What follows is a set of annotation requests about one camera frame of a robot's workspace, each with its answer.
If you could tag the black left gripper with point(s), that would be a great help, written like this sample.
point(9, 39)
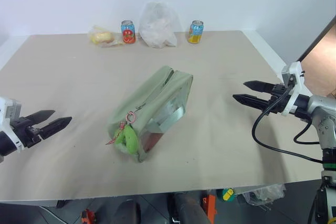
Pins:
point(25, 129)

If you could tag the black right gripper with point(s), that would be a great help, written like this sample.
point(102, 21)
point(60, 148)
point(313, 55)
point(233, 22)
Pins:
point(278, 95)

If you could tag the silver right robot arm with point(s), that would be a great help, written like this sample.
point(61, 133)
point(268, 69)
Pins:
point(321, 113)

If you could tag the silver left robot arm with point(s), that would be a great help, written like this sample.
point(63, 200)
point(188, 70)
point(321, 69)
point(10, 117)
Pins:
point(4, 144)

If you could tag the green zippered pouch bag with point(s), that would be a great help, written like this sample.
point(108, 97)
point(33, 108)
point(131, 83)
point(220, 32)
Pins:
point(155, 95)

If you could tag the red white checked ribbon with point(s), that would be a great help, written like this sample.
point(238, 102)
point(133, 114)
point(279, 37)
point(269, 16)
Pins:
point(118, 132)

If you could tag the brown board panel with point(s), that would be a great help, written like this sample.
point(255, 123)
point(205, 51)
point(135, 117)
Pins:
point(321, 58)

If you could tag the yellow blue drink can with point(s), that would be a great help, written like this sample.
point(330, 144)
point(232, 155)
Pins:
point(195, 33)

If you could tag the green plush charm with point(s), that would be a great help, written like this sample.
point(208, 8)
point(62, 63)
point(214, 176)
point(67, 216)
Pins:
point(130, 138)

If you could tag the clear bag with yellow fruit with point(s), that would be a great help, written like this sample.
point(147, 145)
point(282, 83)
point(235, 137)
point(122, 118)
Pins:
point(101, 37)

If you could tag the clear plastic bag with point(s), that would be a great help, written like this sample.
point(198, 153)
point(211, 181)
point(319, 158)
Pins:
point(265, 193)

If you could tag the orange black tool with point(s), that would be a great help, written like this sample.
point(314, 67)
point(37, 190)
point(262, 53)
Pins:
point(88, 216)
point(210, 204)

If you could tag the yellow green round object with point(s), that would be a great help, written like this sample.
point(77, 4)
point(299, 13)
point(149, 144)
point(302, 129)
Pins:
point(228, 195)

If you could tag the white crumpled plastic bag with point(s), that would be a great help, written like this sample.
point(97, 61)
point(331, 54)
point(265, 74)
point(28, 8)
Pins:
point(158, 24)

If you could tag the red blue drink can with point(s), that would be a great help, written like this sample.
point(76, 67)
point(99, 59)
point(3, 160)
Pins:
point(128, 33)

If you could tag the dark rounded shape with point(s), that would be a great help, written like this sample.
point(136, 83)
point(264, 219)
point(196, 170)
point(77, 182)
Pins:
point(128, 212)
point(187, 208)

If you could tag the black stand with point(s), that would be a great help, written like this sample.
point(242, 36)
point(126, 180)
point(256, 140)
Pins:
point(323, 203)

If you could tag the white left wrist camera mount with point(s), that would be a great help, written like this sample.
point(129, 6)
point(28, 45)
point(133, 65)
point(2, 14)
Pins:
point(8, 110)

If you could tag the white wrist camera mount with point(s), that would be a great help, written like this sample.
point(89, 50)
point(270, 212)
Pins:
point(293, 77)
point(8, 110)

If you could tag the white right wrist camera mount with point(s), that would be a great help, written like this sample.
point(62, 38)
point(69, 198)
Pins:
point(293, 77)

